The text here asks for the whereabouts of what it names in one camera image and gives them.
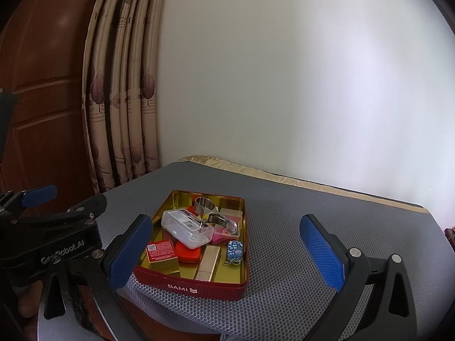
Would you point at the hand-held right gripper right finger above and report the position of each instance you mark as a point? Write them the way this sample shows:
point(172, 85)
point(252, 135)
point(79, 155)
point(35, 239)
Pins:
point(321, 255)

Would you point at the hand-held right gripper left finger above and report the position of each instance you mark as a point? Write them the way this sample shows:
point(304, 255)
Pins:
point(129, 252)

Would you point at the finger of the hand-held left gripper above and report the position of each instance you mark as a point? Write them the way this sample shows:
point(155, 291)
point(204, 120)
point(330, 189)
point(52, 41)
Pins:
point(85, 207)
point(39, 195)

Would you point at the red and beige carton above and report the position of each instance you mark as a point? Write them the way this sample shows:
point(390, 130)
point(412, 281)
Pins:
point(161, 254)

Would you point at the red rounded case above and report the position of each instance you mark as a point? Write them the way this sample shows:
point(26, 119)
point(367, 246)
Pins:
point(187, 254)

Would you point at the clear plastic box with label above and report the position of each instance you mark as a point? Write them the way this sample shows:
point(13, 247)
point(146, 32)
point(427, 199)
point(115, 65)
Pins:
point(183, 227)

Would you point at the long gold box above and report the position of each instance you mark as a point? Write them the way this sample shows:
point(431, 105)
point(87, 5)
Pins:
point(208, 263)

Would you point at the red tin box gold inside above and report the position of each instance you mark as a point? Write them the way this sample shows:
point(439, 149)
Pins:
point(213, 286)

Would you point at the clear case with red insert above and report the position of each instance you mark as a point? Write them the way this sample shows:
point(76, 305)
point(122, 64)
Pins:
point(231, 220)

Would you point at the person's left hand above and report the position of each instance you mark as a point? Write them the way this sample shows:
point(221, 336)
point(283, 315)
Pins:
point(26, 300)

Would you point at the brown wooden door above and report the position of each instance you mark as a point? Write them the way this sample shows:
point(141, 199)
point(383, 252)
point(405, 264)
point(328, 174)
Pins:
point(42, 78)

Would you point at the beige leaf print curtain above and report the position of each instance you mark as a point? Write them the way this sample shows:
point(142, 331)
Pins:
point(121, 96)

